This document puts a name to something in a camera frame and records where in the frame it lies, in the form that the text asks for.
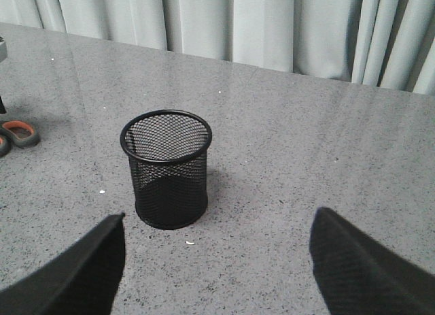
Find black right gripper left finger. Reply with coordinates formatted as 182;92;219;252
1;213;126;314

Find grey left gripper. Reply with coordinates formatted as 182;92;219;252
0;37;7;114

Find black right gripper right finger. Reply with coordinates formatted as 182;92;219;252
309;207;434;314

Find grey orange handled scissors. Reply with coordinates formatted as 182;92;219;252
1;120;40;157

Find black mesh pen bucket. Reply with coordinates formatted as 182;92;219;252
120;110;212;230

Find light grey curtain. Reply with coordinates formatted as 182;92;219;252
1;0;434;95

